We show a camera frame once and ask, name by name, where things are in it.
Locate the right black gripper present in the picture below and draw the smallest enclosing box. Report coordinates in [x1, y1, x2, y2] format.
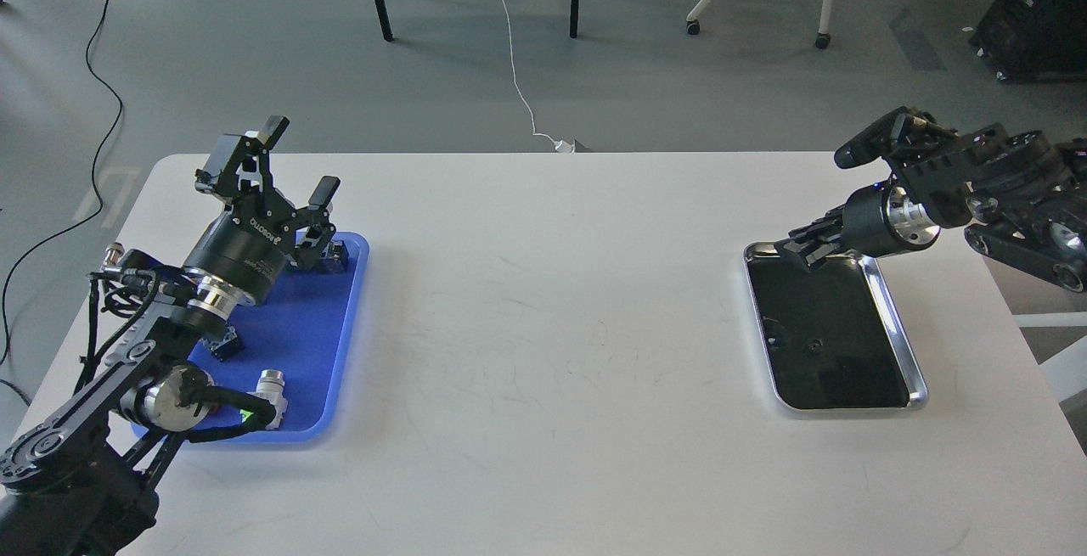
[774, 183, 941, 273]

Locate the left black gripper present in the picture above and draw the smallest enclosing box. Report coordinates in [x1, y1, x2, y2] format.
[183, 115, 341, 306]

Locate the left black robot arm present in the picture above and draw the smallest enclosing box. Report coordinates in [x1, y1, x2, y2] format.
[3, 116, 341, 555]

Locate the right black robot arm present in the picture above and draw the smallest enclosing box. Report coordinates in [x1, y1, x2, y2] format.
[774, 107, 1086, 293]

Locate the silver metal tray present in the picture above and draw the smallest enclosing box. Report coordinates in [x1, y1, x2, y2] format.
[744, 242, 929, 413]

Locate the blue plastic tray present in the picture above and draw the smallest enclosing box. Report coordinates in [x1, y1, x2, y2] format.
[189, 233, 368, 446]

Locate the black blue contact block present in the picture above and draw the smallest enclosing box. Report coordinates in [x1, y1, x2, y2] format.
[203, 324, 245, 362]

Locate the green silver push button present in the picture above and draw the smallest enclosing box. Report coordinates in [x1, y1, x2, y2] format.
[247, 369, 289, 430]

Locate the white object at edge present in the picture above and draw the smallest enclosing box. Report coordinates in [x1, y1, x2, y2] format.
[1013, 312, 1086, 412]

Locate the black equipment case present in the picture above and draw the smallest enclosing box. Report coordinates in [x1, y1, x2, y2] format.
[970, 0, 1086, 83]

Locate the yellow black switch part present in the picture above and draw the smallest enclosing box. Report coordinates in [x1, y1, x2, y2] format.
[313, 239, 350, 274]

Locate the black floor cable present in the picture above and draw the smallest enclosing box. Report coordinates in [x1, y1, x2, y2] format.
[0, 0, 196, 408]

